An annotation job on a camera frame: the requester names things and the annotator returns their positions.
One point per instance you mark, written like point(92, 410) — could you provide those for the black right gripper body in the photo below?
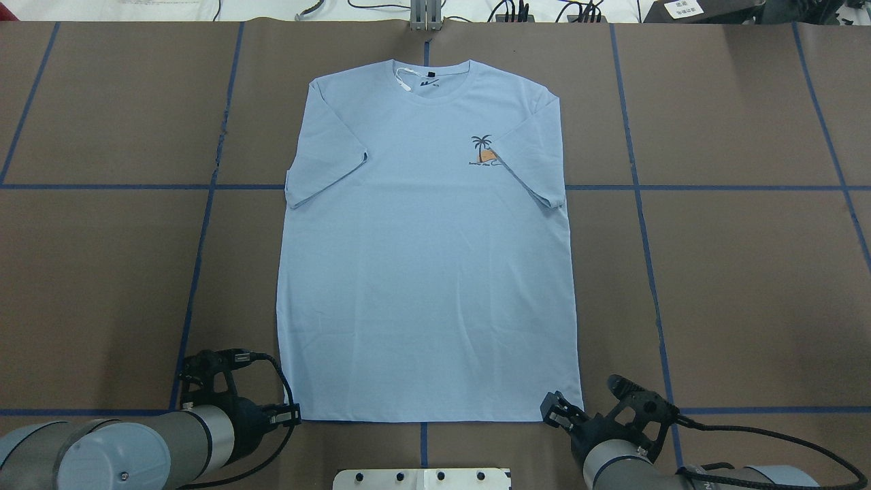
point(590, 430)

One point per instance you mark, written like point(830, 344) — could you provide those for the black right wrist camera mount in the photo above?
point(638, 407)

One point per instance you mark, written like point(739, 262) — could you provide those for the aluminium frame post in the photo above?
point(426, 15)

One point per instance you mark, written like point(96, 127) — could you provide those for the white pedestal column with base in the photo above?
point(424, 478)

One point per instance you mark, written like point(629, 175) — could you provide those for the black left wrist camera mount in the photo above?
point(207, 377)

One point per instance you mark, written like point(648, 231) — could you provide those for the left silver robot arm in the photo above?
point(175, 450)

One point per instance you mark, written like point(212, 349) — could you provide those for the light blue t-shirt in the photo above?
point(425, 267)

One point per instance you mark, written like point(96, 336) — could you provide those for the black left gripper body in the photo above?
point(246, 415)

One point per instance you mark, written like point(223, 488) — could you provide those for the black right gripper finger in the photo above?
point(563, 418)
point(555, 404)

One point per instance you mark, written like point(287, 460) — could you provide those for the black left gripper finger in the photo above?
point(283, 409)
point(287, 421)

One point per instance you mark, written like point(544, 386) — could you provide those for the black box with white label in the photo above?
point(726, 12)

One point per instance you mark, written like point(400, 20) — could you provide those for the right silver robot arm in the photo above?
point(618, 450)

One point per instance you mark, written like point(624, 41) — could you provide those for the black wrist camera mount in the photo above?
point(638, 407)
point(207, 377)

